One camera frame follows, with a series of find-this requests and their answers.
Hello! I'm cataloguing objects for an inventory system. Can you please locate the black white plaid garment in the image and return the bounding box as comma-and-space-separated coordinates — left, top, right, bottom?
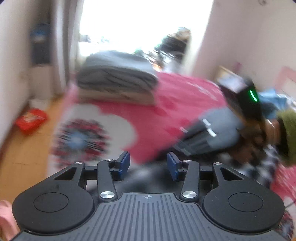
125, 148, 279, 194

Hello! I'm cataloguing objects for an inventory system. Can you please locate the green sleeve forearm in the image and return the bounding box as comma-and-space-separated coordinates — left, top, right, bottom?
276, 109, 296, 166

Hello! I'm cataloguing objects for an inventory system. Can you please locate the wheelchair with dark clothes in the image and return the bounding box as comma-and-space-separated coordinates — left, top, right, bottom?
154, 27, 191, 73

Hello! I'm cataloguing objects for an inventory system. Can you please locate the stack of folded grey clothes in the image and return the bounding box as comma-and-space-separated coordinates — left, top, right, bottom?
76, 51, 158, 105

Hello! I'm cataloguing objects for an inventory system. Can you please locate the right hand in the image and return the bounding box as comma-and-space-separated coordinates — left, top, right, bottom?
228, 119, 281, 164

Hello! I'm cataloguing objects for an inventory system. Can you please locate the cream bedside cabinet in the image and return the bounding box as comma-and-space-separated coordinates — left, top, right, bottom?
214, 65, 241, 83

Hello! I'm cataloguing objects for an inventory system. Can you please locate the blue denim garment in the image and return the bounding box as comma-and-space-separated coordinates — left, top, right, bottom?
258, 89, 295, 119

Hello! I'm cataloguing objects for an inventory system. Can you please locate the red floral bed blanket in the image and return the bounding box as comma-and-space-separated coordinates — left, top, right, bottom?
47, 71, 296, 240

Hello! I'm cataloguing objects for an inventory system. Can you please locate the red box on floor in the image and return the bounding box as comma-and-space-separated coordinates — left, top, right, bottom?
15, 108, 48, 135

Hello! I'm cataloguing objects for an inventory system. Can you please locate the blue water dispenser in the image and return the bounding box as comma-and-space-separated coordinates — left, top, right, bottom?
30, 23, 51, 65

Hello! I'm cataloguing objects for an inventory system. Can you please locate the grey curtain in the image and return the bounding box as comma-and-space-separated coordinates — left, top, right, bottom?
51, 1, 84, 95

